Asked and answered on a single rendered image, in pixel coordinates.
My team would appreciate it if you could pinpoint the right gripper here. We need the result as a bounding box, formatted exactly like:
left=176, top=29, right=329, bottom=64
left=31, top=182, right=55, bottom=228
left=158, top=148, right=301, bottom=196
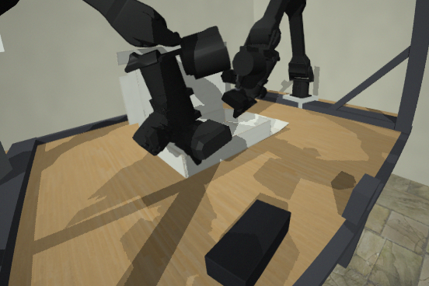
left=221, top=75, right=269, bottom=118

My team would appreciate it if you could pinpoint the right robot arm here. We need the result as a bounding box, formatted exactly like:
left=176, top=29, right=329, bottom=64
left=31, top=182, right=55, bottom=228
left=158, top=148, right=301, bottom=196
left=221, top=0, right=314, bottom=99

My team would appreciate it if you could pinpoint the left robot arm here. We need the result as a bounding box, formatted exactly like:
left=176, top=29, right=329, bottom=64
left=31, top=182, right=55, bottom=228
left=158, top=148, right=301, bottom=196
left=83, top=0, right=231, bottom=155

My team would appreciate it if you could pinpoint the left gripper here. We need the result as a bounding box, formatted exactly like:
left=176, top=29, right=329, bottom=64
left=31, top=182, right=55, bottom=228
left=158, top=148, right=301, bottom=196
left=149, top=83, right=232, bottom=166

